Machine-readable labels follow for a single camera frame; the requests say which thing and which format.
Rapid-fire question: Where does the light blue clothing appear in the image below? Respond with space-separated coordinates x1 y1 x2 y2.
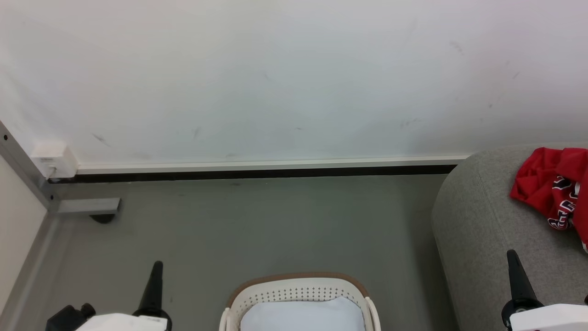
240 297 367 331

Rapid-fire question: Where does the white junction box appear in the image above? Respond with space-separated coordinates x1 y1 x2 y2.
31 143 79 180

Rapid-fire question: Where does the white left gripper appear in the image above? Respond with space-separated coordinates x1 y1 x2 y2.
76 261 173 331

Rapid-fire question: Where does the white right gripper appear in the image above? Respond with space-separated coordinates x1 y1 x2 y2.
501 249 588 331

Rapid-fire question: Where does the white and black baseboard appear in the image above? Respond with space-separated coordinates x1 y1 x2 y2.
48 155 470 183

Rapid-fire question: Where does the red basketball jersey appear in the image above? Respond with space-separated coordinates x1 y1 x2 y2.
510 147 588 253

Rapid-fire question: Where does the grey fabric sofa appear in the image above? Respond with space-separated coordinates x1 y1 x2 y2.
431 143 588 331

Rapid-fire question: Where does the grey metal frame bracket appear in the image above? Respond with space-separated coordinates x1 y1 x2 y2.
0 120 62 331

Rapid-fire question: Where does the white laundry basket brown rim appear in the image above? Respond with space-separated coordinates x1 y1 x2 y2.
219 272 382 331

